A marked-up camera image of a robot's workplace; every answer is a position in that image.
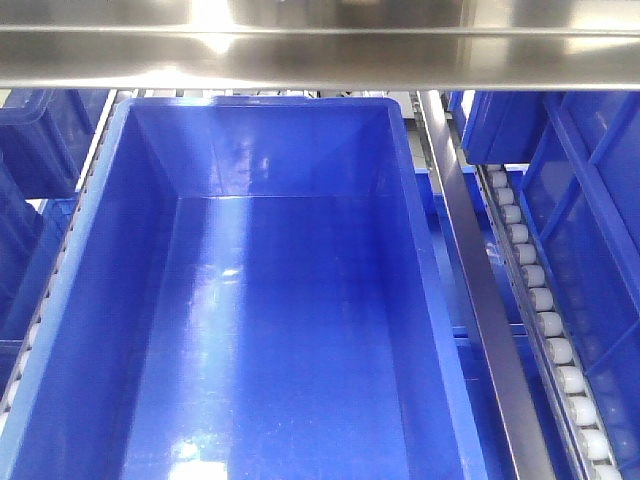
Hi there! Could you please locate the steel shelf crossbeam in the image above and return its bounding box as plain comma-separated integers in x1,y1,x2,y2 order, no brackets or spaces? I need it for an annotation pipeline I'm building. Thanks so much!
1,1,639,90

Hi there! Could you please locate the large blue plastic bin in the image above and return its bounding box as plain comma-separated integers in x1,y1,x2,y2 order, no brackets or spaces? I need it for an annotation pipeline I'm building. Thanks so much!
1,97,489,479

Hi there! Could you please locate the blue bin at right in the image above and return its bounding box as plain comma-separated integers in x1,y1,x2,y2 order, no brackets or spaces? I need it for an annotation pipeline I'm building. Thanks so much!
521,91,639,479

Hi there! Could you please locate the blue bin at left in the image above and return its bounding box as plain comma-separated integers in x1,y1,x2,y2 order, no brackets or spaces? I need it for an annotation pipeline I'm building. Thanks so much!
1,88,109,199

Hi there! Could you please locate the white roller track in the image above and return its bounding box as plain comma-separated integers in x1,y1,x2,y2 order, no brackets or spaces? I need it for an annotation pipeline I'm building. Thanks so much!
475,165,622,479

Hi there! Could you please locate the steel divider rail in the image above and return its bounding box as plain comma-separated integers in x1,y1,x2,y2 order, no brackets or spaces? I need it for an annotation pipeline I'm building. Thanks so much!
412,90,555,479

